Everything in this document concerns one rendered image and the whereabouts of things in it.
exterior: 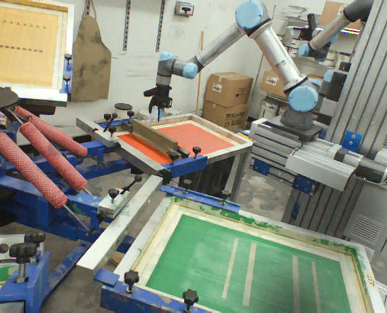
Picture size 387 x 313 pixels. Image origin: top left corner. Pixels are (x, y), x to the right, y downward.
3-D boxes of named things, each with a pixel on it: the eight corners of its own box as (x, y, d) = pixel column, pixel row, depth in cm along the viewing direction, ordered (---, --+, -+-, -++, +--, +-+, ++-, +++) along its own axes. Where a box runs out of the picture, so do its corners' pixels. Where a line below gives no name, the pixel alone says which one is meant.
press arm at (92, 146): (107, 147, 171) (108, 138, 168) (114, 152, 167) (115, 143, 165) (74, 154, 158) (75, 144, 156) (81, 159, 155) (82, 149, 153)
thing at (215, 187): (216, 187, 229) (226, 143, 216) (225, 193, 224) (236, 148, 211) (164, 207, 197) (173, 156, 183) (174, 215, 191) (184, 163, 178)
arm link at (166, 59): (173, 55, 162) (156, 51, 164) (169, 78, 166) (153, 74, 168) (179, 54, 168) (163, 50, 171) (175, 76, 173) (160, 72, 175)
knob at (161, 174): (163, 177, 155) (166, 163, 152) (172, 184, 151) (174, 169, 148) (150, 182, 149) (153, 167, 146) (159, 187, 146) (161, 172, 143)
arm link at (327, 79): (314, 90, 206) (322, 68, 201) (329, 91, 213) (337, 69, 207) (330, 97, 197) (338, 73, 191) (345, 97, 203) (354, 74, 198)
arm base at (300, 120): (314, 126, 172) (321, 107, 168) (304, 131, 160) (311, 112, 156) (286, 117, 179) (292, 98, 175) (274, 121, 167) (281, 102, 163)
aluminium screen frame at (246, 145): (190, 117, 248) (191, 112, 247) (255, 149, 214) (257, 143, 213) (93, 133, 193) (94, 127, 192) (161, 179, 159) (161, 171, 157)
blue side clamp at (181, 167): (198, 164, 183) (200, 152, 180) (205, 167, 180) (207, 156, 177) (156, 177, 162) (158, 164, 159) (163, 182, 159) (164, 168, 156)
